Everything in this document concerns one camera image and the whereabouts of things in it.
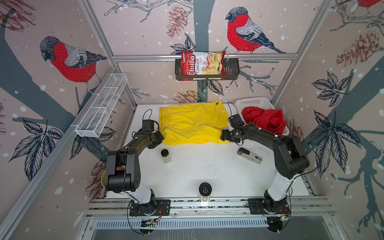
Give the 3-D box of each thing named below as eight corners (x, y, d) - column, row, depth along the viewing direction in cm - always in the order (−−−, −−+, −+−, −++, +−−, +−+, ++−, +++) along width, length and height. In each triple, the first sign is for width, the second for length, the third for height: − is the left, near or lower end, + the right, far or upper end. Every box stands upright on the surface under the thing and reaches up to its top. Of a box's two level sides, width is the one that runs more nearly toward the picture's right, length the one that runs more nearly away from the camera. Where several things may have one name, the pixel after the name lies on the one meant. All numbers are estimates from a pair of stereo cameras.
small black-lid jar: (162, 163, 90) (159, 156, 83) (164, 156, 93) (161, 149, 86) (170, 163, 90) (168, 156, 83) (171, 156, 93) (169, 149, 86)
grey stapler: (235, 154, 94) (237, 151, 90) (237, 150, 96) (238, 146, 92) (259, 164, 90) (261, 161, 86) (260, 159, 92) (262, 155, 88)
